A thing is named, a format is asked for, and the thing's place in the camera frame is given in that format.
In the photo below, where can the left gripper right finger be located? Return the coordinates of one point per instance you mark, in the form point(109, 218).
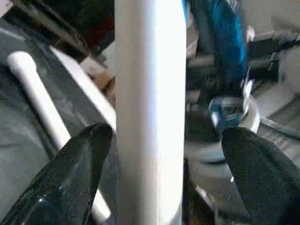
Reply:
point(267, 178)

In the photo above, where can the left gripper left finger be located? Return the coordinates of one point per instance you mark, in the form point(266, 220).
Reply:
point(56, 183)

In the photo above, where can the white plastic table leg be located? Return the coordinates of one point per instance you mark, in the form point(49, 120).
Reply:
point(150, 112)
point(42, 112)

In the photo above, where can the black work mat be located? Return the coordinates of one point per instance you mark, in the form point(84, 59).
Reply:
point(18, 154)

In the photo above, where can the white flat sheet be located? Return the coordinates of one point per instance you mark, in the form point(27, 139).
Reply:
point(89, 89)

